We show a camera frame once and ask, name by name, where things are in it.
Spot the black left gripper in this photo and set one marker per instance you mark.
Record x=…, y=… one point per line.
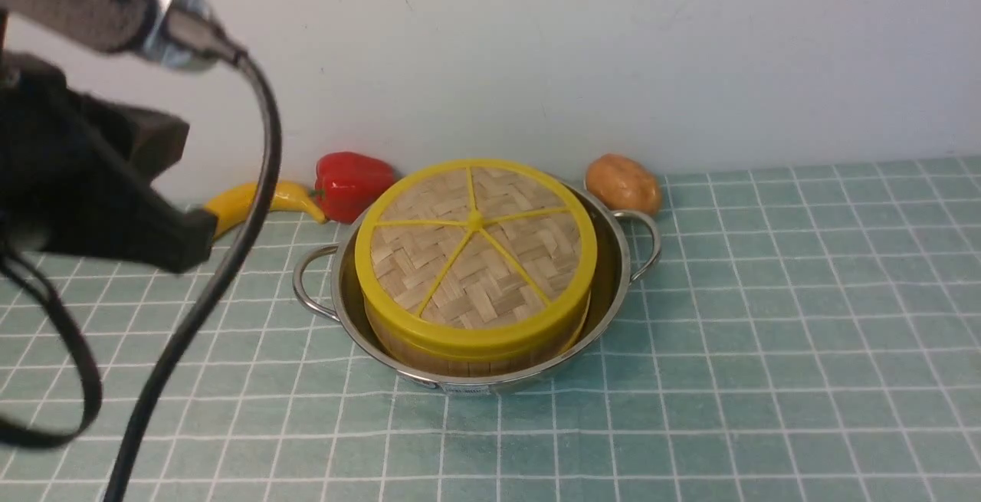
x=77, y=174

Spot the bamboo steamer basket yellow rim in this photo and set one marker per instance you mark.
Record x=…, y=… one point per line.
x=472, y=364

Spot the woven bamboo steamer lid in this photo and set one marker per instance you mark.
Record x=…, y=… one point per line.
x=481, y=254

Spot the stainless steel pot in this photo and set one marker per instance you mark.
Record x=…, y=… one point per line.
x=612, y=278

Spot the yellow banana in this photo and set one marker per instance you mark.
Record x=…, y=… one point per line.
x=231, y=208

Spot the red bell pepper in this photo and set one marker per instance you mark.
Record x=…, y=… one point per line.
x=347, y=183

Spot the brown potato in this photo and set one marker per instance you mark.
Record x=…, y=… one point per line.
x=623, y=184

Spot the green checked tablecloth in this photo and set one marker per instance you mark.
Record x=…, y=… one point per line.
x=811, y=333

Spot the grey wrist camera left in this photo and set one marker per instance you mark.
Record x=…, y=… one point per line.
x=182, y=35

